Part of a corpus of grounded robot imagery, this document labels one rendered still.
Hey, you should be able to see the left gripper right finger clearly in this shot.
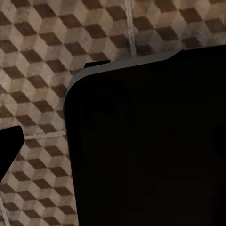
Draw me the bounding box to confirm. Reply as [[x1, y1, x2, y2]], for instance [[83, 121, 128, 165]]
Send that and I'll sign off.
[[211, 125, 226, 163]]

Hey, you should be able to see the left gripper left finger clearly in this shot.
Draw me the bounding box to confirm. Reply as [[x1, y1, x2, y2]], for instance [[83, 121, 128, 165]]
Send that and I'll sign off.
[[0, 125, 24, 181]]

